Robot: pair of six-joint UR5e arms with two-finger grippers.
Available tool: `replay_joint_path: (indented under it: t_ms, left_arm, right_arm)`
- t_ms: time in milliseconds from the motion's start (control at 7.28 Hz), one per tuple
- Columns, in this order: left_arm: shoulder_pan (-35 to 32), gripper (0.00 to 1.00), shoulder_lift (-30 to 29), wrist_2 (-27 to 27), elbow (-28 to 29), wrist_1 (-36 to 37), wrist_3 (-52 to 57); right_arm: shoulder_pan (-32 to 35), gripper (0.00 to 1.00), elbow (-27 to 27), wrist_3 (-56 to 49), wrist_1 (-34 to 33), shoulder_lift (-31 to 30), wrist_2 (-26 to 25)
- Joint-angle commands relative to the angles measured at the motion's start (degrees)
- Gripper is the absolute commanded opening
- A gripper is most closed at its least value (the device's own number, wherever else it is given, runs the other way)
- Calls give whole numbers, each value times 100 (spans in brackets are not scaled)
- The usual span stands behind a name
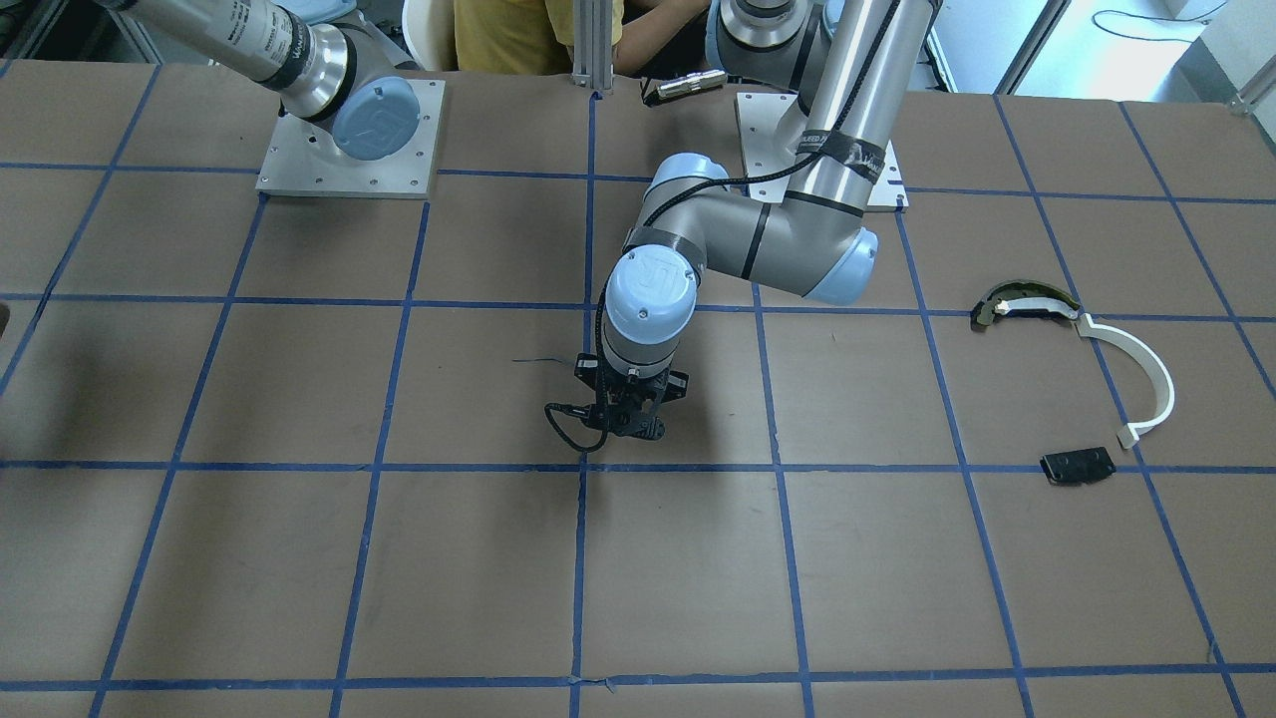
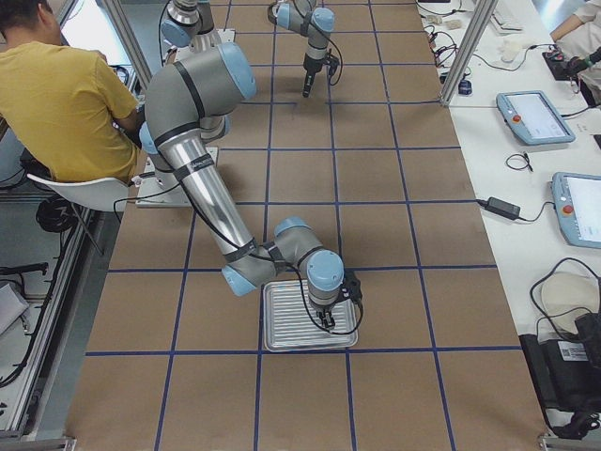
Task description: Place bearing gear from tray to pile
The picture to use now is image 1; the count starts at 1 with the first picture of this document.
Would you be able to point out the white chair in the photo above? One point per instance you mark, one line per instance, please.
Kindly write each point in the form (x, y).
(429, 32)

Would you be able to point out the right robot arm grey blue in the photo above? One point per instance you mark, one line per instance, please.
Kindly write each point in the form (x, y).
(330, 65)

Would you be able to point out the aluminium frame post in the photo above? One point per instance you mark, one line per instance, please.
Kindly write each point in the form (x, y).
(592, 48)

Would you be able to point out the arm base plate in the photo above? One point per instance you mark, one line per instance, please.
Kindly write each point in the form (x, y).
(772, 129)
(382, 146)

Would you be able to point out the curved brake shoe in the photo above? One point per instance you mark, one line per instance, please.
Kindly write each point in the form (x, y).
(1023, 298)

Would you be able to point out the black metal brake pad plate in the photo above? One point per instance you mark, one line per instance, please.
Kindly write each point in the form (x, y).
(1078, 467)

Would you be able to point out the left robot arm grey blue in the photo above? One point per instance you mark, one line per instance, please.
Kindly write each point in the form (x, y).
(799, 229)

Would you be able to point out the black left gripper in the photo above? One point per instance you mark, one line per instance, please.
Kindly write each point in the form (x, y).
(678, 383)

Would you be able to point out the man in yellow shirt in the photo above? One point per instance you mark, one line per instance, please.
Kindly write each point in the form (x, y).
(537, 38)

